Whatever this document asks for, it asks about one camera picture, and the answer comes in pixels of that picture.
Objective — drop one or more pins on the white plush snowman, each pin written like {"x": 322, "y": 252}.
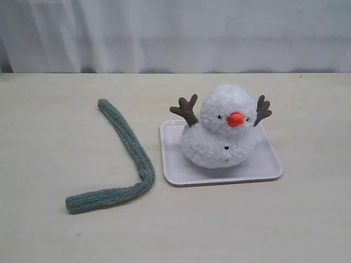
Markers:
{"x": 223, "y": 133}

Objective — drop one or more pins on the green fuzzy scarf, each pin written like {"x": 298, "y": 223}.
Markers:
{"x": 109, "y": 197}

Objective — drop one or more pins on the white square tray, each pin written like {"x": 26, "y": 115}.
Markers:
{"x": 262, "y": 165}

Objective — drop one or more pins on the white curtain backdrop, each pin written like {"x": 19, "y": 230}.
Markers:
{"x": 175, "y": 36}

